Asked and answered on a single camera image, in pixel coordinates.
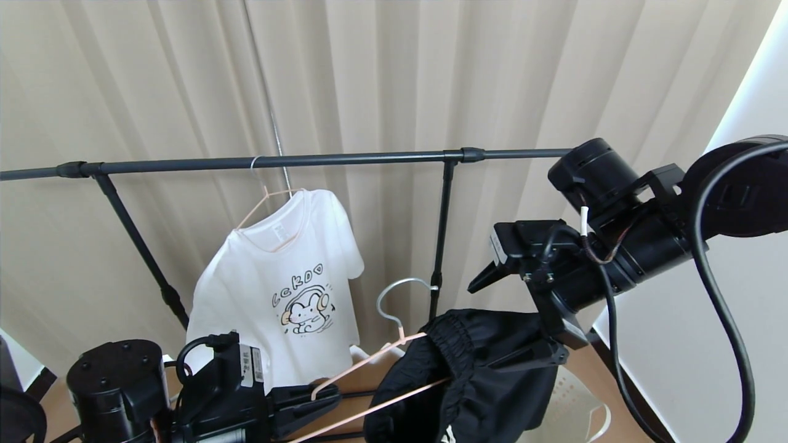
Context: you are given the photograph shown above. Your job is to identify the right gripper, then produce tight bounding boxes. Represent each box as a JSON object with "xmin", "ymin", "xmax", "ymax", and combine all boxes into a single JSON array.
[{"xmin": 467, "ymin": 245, "xmax": 638, "ymax": 373}]

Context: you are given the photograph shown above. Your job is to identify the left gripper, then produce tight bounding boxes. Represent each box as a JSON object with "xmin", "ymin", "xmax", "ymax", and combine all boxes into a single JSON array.
[{"xmin": 172, "ymin": 385, "xmax": 343, "ymax": 443}]

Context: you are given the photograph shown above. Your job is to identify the black shorts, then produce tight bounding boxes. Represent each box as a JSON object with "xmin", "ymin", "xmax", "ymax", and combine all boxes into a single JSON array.
[{"xmin": 363, "ymin": 309, "xmax": 570, "ymax": 443}]

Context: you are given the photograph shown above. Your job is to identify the pink clothes hanger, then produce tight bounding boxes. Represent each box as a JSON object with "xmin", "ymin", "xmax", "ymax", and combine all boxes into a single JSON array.
[
  {"xmin": 289, "ymin": 278, "xmax": 451, "ymax": 443},
  {"xmin": 237, "ymin": 156, "xmax": 307, "ymax": 253}
]

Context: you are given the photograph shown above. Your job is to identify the white printed t-shirt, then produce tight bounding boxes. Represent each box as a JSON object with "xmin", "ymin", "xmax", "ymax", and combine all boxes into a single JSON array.
[{"xmin": 185, "ymin": 189, "xmax": 365, "ymax": 391}]

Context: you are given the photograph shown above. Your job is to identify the white laundry basket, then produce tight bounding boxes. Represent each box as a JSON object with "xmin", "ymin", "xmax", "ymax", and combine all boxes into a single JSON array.
[{"xmin": 536, "ymin": 366, "xmax": 613, "ymax": 443}]

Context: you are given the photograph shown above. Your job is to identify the black clothes rack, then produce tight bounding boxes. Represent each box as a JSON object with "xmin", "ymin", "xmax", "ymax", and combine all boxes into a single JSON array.
[{"xmin": 0, "ymin": 148, "xmax": 574, "ymax": 443}]

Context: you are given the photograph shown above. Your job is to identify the beige curtain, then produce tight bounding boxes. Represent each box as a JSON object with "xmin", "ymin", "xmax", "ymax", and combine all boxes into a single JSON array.
[{"xmin": 0, "ymin": 0, "xmax": 782, "ymax": 370}]

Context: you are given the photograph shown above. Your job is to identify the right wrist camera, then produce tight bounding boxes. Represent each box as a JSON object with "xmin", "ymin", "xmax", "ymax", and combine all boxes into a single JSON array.
[{"xmin": 489, "ymin": 220, "xmax": 582, "ymax": 279}]

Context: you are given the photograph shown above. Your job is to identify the black cable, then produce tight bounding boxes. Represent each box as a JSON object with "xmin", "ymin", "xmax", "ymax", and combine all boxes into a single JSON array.
[
  {"xmin": 542, "ymin": 140, "xmax": 788, "ymax": 443},
  {"xmin": 175, "ymin": 332, "xmax": 241, "ymax": 387}
]

